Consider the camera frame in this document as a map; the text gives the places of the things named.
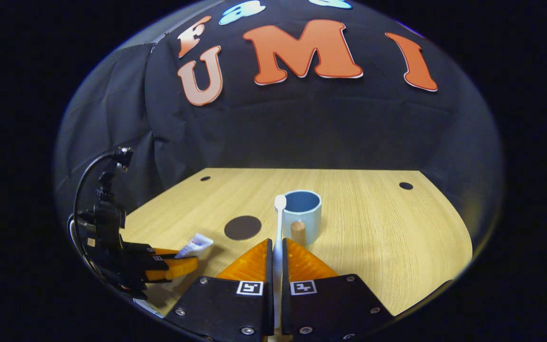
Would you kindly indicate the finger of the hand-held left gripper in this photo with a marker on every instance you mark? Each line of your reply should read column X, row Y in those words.
column 140, row 248
column 178, row 267

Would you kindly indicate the white toothbrush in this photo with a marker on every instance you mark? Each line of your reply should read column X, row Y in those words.
column 279, row 223

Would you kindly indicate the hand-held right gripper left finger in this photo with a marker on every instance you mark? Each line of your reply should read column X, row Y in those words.
column 268, row 308

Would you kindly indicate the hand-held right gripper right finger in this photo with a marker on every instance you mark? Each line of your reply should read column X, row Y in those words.
column 287, row 308

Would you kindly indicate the white toothpaste tube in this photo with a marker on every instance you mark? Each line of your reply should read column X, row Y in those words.
column 195, row 246

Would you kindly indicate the black backdrop cloth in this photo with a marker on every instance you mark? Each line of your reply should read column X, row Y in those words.
column 302, row 128

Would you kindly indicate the light blue cup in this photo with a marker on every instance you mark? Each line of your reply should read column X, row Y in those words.
column 309, row 221

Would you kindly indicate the dark round coaster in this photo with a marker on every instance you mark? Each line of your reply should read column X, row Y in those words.
column 242, row 228

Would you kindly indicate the wooden desktop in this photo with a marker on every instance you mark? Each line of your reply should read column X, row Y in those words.
column 387, row 237

